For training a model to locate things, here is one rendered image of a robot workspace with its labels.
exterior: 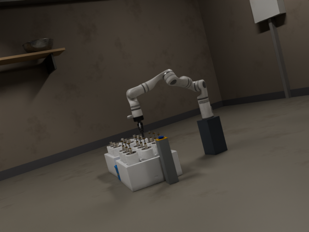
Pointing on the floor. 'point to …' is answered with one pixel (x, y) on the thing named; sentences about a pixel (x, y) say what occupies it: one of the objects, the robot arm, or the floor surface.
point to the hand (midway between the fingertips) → (142, 135)
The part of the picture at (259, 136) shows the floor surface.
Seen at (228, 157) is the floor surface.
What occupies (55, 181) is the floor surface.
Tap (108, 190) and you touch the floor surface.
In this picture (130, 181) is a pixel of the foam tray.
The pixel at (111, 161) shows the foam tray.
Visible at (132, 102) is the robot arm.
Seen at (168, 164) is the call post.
